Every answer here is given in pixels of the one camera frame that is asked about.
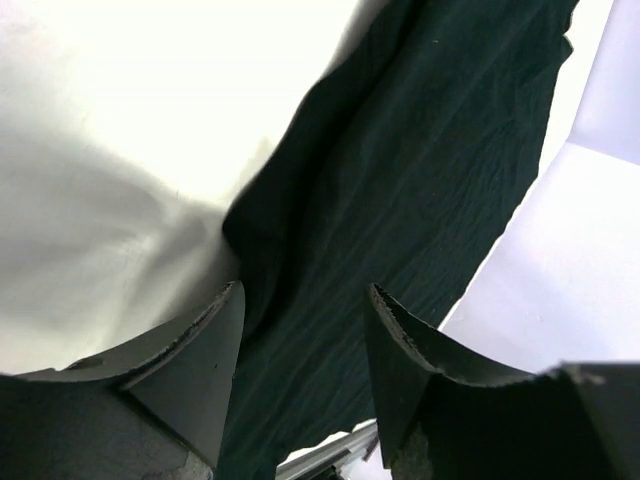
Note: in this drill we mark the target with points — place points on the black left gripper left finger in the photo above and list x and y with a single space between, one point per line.
153 407

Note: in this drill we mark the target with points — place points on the black t shirt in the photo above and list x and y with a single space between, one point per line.
401 168

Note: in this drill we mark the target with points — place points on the aluminium frame rail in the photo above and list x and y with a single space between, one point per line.
326 460

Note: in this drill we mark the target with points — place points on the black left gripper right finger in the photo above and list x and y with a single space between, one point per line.
444 411

